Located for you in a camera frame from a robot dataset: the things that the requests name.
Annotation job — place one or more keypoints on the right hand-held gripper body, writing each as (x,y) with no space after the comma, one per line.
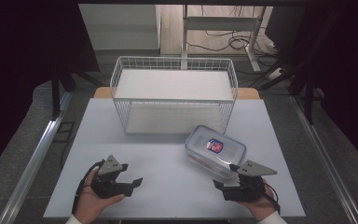
(245,186)

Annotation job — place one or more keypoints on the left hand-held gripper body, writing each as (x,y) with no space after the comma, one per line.
(110,183)

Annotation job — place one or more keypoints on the clear plastic food container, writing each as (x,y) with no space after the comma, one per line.
(215,149)

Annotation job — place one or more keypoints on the person's right hand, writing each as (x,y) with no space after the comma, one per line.
(261,205)

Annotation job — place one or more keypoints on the person's left hand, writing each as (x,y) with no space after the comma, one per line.
(90,202)

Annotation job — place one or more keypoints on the black metal stand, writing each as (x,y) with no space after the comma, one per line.
(56,93)
(307,90)

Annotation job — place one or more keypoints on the dark curtain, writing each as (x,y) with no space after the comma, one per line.
(21,62)
(348,77)

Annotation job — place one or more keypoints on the aluminium rail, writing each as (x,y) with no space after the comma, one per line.
(34,158)
(326,161)

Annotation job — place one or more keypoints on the white metal desk frame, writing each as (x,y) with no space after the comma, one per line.
(220,23)

